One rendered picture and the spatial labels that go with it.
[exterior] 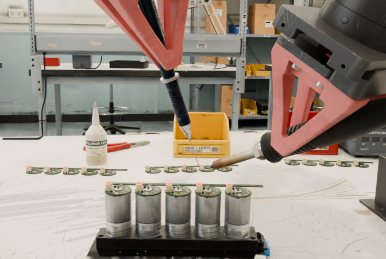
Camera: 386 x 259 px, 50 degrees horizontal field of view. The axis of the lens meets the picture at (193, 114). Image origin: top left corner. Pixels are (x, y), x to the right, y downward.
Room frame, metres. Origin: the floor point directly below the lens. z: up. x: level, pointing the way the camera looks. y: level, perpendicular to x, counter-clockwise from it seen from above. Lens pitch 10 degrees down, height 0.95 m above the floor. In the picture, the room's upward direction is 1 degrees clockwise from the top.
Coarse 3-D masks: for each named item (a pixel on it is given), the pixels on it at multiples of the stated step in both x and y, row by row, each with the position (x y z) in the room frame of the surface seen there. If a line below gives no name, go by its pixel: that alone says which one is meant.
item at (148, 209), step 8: (136, 200) 0.36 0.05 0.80; (144, 200) 0.36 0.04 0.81; (152, 200) 0.36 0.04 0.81; (160, 200) 0.37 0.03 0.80; (136, 208) 0.36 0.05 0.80; (144, 208) 0.36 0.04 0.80; (152, 208) 0.36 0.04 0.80; (160, 208) 0.37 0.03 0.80; (136, 216) 0.37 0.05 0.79; (144, 216) 0.36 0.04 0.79; (152, 216) 0.36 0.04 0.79; (160, 216) 0.37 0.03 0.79; (136, 224) 0.37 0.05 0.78; (144, 224) 0.36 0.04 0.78; (152, 224) 0.36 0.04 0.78; (160, 224) 0.37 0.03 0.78; (136, 232) 0.37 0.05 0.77; (144, 232) 0.36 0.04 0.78; (152, 232) 0.36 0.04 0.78; (160, 232) 0.37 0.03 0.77
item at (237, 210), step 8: (240, 192) 0.37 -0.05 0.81; (232, 200) 0.36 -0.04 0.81; (240, 200) 0.36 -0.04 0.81; (248, 200) 0.36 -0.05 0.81; (232, 208) 0.36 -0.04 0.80; (240, 208) 0.36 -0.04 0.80; (248, 208) 0.36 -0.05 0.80; (232, 216) 0.36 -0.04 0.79; (240, 216) 0.36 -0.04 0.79; (248, 216) 0.36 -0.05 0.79; (224, 224) 0.37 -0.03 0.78; (232, 224) 0.36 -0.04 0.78; (240, 224) 0.36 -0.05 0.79; (248, 224) 0.36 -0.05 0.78; (224, 232) 0.37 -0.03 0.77; (232, 232) 0.36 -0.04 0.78; (240, 232) 0.36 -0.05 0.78; (248, 232) 0.36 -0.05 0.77
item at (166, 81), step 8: (144, 0) 0.33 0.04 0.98; (152, 0) 0.33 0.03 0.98; (144, 8) 0.33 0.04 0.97; (152, 8) 0.33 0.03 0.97; (144, 16) 0.33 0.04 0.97; (152, 16) 0.33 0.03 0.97; (152, 24) 0.33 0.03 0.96; (160, 24) 0.34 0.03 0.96; (160, 32) 0.33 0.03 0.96; (160, 40) 0.33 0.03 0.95; (160, 64) 0.34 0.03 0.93; (168, 72) 0.34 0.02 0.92; (160, 80) 0.34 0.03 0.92; (168, 80) 0.34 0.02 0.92; (176, 80) 0.34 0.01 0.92; (168, 88) 0.34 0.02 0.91; (176, 88) 0.34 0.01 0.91; (176, 96) 0.34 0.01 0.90; (176, 104) 0.34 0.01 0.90; (184, 104) 0.35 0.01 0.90; (176, 112) 0.34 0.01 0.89; (184, 112) 0.34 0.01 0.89; (184, 120) 0.34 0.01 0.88
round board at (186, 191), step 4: (172, 188) 0.38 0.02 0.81; (176, 188) 0.38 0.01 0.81; (180, 188) 0.38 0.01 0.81; (184, 188) 0.38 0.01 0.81; (188, 188) 0.38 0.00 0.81; (168, 192) 0.37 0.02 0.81; (172, 192) 0.36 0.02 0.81; (176, 192) 0.37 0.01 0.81; (180, 192) 0.37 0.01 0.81; (184, 192) 0.37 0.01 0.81; (188, 192) 0.37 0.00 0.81; (176, 196) 0.36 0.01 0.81; (180, 196) 0.36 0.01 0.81
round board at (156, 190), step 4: (144, 188) 0.37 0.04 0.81; (152, 188) 0.38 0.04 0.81; (156, 188) 0.38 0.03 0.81; (160, 188) 0.38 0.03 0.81; (136, 192) 0.36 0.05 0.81; (140, 192) 0.36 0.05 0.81; (144, 192) 0.36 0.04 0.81; (148, 192) 0.36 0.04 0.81; (152, 192) 0.36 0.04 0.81; (156, 192) 0.37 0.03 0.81; (160, 192) 0.37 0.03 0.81
